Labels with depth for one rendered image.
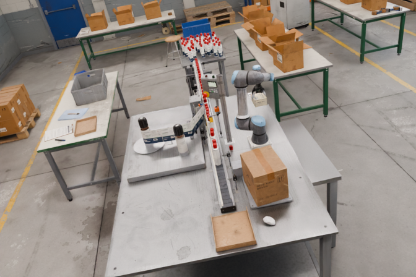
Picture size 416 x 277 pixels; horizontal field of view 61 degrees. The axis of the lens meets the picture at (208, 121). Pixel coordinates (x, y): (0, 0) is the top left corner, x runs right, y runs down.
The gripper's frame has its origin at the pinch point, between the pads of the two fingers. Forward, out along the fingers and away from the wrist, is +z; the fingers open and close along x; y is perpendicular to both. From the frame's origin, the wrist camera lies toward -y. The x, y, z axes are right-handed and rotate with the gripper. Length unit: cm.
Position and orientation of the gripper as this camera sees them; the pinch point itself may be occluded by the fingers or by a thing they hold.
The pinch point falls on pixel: (259, 98)
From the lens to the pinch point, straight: 357.1
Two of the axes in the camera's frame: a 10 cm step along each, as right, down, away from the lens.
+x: 9.8, -2.1, 0.4
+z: 1.6, 8.3, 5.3
